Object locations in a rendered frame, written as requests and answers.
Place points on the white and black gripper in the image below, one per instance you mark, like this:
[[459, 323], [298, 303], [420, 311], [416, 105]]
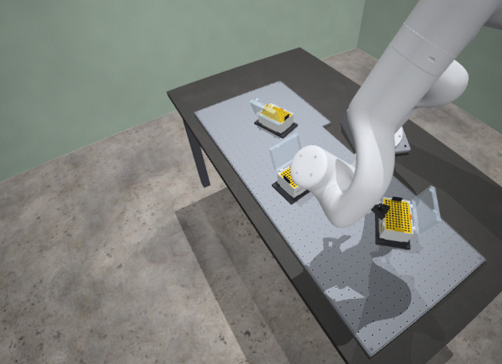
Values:
[[380, 212]]

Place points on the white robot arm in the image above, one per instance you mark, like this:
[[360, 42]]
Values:
[[425, 47]]

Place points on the black flat holder plate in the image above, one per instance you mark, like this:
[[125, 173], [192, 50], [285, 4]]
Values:
[[283, 134], [385, 242], [288, 197]]

